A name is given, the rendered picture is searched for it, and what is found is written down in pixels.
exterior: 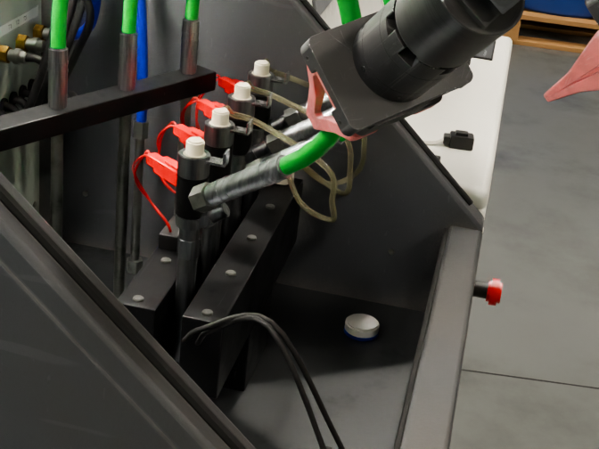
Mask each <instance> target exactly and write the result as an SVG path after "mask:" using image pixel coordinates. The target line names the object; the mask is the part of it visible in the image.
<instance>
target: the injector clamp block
mask: <svg viewBox="0 0 599 449"><path fill-rule="evenodd" d="M299 218H300V205H299V204H298V203H297V202H296V200H295V199H294V197H293V195H292V193H291V188H290V186H289V185H288V184H286V185H281V184H273V185H270V186H267V187H264V188H263V189H262V191H261V192H260V194H259V195H258V197H257V198H256V200H255V201H254V203H253V205H252V206H251V208H250V210H249V211H248V213H247V215H246V216H245V218H244V219H243V220H242V222H241V224H240V225H239V227H238V229H237V230H236V232H235V233H234V235H233V237H232V239H231V240H230V241H229V242H228V244H227V246H226V248H225V249H224V251H223V253H222V254H221V256H220V245H221V234H222V224H223V222H222V223H221V234H220V244H219V255H218V260H217V262H216V263H215V265H214V266H213V268H212V270H211V271H210V273H209V275H208V276H207V278H206V280H205V281H204V283H203V284H202V285H201V287H200V289H199V290H198V283H199V271H200V259H201V236H202V228H201V229H200V234H199V238H200V252H199V257H198V259H197V272H196V283H195V296H194V298H193V300H192V302H191V304H190V305H189V306H188V307H187V309H186V311H185V313H184V314H183V316H182V327H181V339H180V353H179V362H177V363H178V364H179V366H180V367H181V368H182V369H183V370H184V371H185V372H186V373H187V374H188V375H189V376H190V378H191V379H192V380H193V381H194V382H195V383H196V384H197V385H198V386H199V387H200V388H201V390H202V391H203V392H204V393H205V394H206V395H207V396H208V397H209V398H214V399H217V397H218V395H219V393H220V391H221V389H222V388H231V389H234V390H239V391H244V390H245V388H246V387H247V385H248V382H249V380H250V377H251V375H252V373H253V372H254V369H255V367H256V365H257V363H258V360H259V358H260V357H261V354H262V352H263V350H264V348H265V346H266V344H267V334H268V330H267V329H266V328H265V327H263V326H262V325H260V324H259V323H258V322H248V321H247V322H238V323H235V324H233V325H230V326H228V327H225V328H224V329H222V330H220V331H216V332H214V333H211V334H209V335H207V336H206V337H205V338H204V339H203V341H202V342H201V344H200V345H199V346H196V345H195V341H196V339H197V338H198V337H199V335H200V334H201V332H199V333H196V334H194V335H193V336H192V337H191V338H190V339H189V340H188V341H187V342H186V343H183V341H182V339H183V338H184V337H185V335H186V334H187V333H188V332H189V331H191V330H192V329H194V328H197V327H200V326H202V325H205V324H208V323H211V322H214V321H217V320H219V319H222V318H225V317H227V316H229V315H232V314H240V313H245V312H246V313H260V314H262V315H264V316H266V317H268V318H269V317H270V309H271V300H272V292H273V290H272V288H273V287H274V285H275V282H276V280H277V278H278V276H279V274H280V272H281V271H282V269H283V266H284V264H285V262H286V260H287V258H288V256H289V255H290V253H291V250H292V248H293V246H294V244H295V242H296V240H297V234H298V226H299ZM176 267H177V253H176V251H174V250H169V249H161V248H159V246H158V247H157V248H156V249H155V250H154V251H153V253H152V254H151V256H150V257H149V258H148V260H147V261H146V262H145V264H144V265H143V267H142V268H141V269H140V271H139V272H138V273H137V274H136V276H135V277H134V279H133V280H132V281H131V282H130V283H129V284H128V286H127V287H126V289H125V290H124V291H123V293H122V294H121V295H120V297H119V298H118V300H119V301H120V302H121V303H122V304H123V305H124V306H125V307H126V309H127V310H128V311H129V312H130V313H131V314H132V315H133V316H134V317H135V318H136V320H137V321H138V322H140V323H141V324H142V325H143V326H144V328H145V329H146V330H147V331H148V332H149V333H150V334H151V335H152V336H153V337H154V338H155V339H156V340H157V341H158V343H159V344H160V345H161V346H162V347H163V348H164V349H165V350H166V351H167V352H168V354H169V355H170V356H171V350H172V337H173V322H174V308H175V295H176Z"/></svg>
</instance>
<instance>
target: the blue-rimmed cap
mask: <svg viewBox="0 0 599 449"><path fill-rule="evenodd" d="M379 327H380V324H379V322H378V321H377V320H376V319H375V318H374V317H372V316H371V315H368V314H352V315H350V316H348V317H347V318H346V321H345V325H344V333H345V334H346V335H347V336H348V337H349V338H351V339H354V340H358V341H371V340H374V339H376V338H377V337H378V335H379Z"/></svg>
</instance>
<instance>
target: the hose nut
mask: <svg viewBox="0 0 599 449"><path fill-rule="evenodd" d="M207 184H209V183H207V182H205V183H203V184H199V185H196V186H194V187H193V188H192V190H191V192H190V194H189V196H188V199H189V201H190V202H191V205H192V207H193V210H196V211H200V212H202V213H205V212H207V211H210V210H212V209H214V208H217V206H218V205H216V206H214V205H211V204H209V203H208V201H207V200H206V198H205V195H204V189H205V186H206V185H207Z"/></svg>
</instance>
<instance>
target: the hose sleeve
mask: <svg viewBox="0 0 599 449"><path fill-rule="evenodd" d="M284 156H285V155H279V156H277V157H274V158H271V159H267V160H266V161H262V162H259V163H258V164H257V165H255V166H252V167H248V168H245V169H244V170H241V171H239V172H236V173H234V174H231V175H229V176H224V177H223V178H219V179H218V180H216V181H214V182H212V183H209V184H207V185H206V186H205V189H204V195H205V198H206V200H207V201H208V203H209V204H211V205H214V206H216V205H219V204H221V203H224V202H228V201H230V200H235V199H237V198H238V197H240V196H243V195H245V194H247V193H250V192H254V191H256V190H259V189H261V188H264V187H267V186H270V185H273V184H277V183H280V182H281V181H282V180H285V179H287V178H290V177H291V176H292V174H290V175H286V174H285V173H284V172H283V171H282V170H281V168H280V159H281V158H282V157H284Z"/></svg>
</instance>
